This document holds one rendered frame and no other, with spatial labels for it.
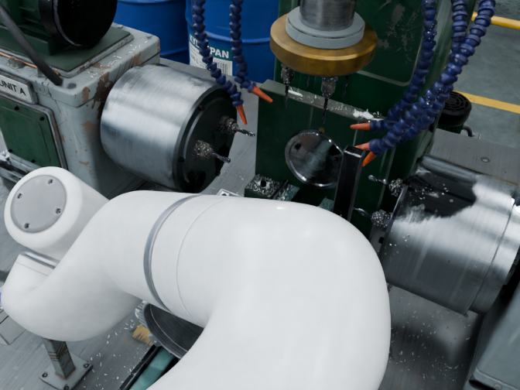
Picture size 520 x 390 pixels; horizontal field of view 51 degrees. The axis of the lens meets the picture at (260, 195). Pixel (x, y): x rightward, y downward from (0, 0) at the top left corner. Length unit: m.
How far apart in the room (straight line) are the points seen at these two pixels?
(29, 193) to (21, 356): 0.63
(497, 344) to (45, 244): 0.74
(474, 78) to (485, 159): 2.13
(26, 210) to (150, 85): 0.61
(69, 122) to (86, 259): 0.75
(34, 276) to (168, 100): 0.59
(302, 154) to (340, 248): 0.91
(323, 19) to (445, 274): 0.45
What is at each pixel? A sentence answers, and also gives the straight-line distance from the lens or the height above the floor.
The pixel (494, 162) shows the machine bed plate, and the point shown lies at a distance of 1.67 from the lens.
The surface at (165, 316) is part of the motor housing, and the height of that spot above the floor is 0.98.
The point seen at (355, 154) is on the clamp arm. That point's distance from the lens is 0.82.
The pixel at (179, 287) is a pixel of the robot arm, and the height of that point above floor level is 1.48.
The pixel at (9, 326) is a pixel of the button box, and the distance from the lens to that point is 0.89.
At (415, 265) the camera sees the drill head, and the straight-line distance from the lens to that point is 0.94.
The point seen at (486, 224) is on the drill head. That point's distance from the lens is 0.93.
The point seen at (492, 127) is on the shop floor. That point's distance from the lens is 3.35.
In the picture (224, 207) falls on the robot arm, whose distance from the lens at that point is 0.33.
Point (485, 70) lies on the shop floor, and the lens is 3.90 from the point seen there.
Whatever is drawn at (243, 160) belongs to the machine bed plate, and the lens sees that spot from 1.49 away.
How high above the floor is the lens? 1.75
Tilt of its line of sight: 43 degrees down
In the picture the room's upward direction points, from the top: 3 degrees clockwise
